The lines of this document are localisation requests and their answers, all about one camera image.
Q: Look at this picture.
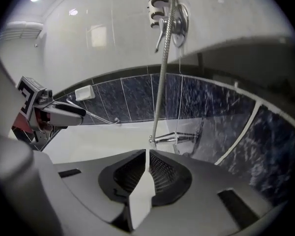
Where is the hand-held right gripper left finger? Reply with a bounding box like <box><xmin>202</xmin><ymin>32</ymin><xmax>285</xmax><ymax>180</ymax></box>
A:
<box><xmin>98</xmin><ymin>149</ymin><xmax>147</xmax><ymax>203</ymax></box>

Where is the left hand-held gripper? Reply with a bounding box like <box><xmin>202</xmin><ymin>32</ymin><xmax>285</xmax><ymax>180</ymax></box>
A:
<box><xmin>16</xmin><ymin>76</ymin><xmax>87</xmax><ymax>152</ymax></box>

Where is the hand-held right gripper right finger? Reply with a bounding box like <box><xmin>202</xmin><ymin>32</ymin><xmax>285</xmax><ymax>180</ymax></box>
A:
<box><xmin>148</xmin><ymin>149</ymin><xmax>193</xmax><ymax>207</ymax></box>

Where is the white soap dish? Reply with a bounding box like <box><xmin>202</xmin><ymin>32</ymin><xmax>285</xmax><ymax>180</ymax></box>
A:
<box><xmin>74</xmin><ymin>85</ymin><xmax>96</xmax><ymax>102</ymax></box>

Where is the chrome grab bar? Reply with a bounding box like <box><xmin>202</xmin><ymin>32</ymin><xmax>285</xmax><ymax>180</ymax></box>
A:
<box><xmin>66</xmin><ymin>94</ymin><xmax>120</xmax><ymax>125</ymax></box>

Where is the white bathtub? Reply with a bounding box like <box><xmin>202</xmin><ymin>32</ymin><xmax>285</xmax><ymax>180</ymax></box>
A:
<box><xmin>43</xmin><ymin>118</ymin><xmax>205</xmax><ymax>168</ymax></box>

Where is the chrome bathtub spout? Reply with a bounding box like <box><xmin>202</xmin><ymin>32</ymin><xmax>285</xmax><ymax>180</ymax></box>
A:
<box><xmin>154</xmin><ymin>131</ymin><xmax>200</xmax><ymax>145</ymax></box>

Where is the towel rack with towels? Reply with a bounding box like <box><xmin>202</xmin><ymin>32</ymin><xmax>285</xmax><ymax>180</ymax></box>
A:
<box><xmin>0</xmin><ymin>21</ymin><xmax>44</xmax><ymax>40</ymax></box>

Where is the chrome shower mixer valve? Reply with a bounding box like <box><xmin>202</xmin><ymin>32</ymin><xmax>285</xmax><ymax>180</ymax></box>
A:
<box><xmin>154</xmin><ymin>3</ymin><xmax>189</xmax><ymax>54</ymax></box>

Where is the metal shower hose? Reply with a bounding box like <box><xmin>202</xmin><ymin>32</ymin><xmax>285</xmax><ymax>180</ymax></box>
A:
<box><xmin>148</xmin><ymin>0</ymin><xmax>179</xmax><ymax>144</ymax></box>

